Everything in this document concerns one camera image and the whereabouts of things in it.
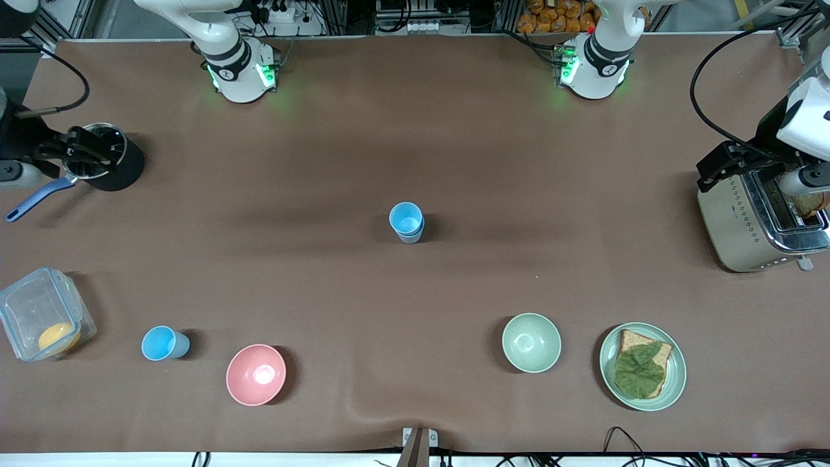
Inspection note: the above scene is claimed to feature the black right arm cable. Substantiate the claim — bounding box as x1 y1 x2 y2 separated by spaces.
18 38 90 119

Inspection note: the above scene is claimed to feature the pale green plate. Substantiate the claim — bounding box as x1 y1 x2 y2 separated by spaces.
599 322 687 412

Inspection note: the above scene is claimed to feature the beige chrome toaster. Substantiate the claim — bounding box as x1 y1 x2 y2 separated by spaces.
697 163 830 273

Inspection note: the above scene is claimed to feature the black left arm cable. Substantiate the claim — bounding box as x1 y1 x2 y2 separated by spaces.
689 8 819 149

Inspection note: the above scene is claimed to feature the brown bread slice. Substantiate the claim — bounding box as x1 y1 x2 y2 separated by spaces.
616 329 674 398

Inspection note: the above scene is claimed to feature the clear plastic container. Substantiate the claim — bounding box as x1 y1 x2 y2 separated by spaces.
0 267 98 362

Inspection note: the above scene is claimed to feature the orange round food piece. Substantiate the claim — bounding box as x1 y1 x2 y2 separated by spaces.
38 322 82 355

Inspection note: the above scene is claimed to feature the aluminium frame rail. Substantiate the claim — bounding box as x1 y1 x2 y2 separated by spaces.
777 0 830 47

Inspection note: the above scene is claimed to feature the orange snack bag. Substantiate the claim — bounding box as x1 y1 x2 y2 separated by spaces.
517 0 599 34

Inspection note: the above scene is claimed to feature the metal table edge bracket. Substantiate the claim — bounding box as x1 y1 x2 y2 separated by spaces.
397 427 439 467

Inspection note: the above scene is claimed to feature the white power strip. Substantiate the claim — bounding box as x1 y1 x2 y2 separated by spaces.
250 2 300 24

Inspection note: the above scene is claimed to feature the pale green bowl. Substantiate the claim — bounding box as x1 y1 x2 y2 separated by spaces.
501 313 562 374

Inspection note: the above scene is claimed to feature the black looped floor cable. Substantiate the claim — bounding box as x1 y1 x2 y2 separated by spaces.
603 426 650 459

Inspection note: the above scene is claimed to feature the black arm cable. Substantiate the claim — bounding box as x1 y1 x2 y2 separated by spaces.
18 38 90 119
689 8 819 149

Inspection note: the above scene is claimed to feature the pink bowl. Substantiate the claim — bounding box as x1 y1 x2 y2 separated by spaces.
226 344 287 407

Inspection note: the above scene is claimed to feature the green lettuce leaf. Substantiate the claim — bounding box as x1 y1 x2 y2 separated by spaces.
613 342 667 400

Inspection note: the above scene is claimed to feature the black saucepan with blue handle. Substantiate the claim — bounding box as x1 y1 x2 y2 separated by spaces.
5 123 145 223

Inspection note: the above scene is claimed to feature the dark toast slice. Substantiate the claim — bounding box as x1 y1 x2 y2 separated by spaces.
794 191 830 219

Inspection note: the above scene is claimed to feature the blue plastic cup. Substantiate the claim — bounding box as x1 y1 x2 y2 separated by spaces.
389 202 425 236
141 326 191 361
392 221 426 245

